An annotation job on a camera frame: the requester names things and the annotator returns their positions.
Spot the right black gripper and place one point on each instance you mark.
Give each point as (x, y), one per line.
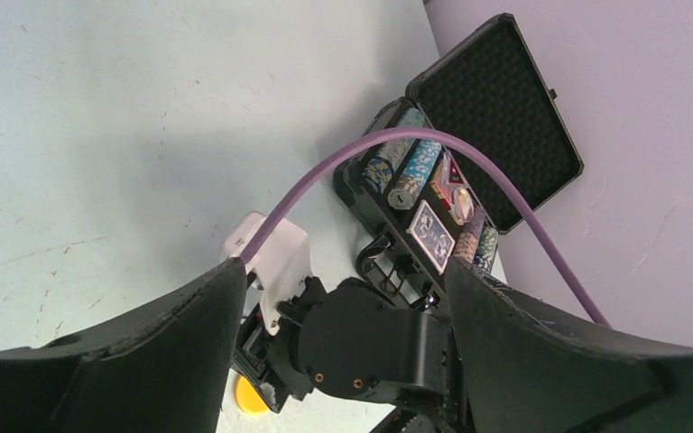
(271, 363)

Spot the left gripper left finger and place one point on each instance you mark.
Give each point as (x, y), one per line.
(161, 367)

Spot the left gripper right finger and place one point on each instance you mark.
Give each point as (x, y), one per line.
(531, 367)

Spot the clear dealer button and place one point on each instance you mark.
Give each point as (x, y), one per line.
(462, 206)

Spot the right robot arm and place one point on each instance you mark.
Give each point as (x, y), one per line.
(354, 343)

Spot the yellow disc chip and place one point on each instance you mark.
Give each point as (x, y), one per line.
(247, 398)

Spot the brown chip row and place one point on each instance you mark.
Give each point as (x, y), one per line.
(468, 239)

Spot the blue card deck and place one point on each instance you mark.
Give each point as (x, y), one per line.
(432, 237)

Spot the black poker case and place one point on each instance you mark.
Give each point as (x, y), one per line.
(488, 92)

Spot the red card deck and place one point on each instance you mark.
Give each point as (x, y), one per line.
(446, 177)

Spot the blue chip row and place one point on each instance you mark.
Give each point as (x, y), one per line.
(414, 176)

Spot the green chip row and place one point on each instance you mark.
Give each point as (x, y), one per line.
(382, 167)

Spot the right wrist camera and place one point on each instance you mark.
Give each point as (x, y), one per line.
(277, 273)

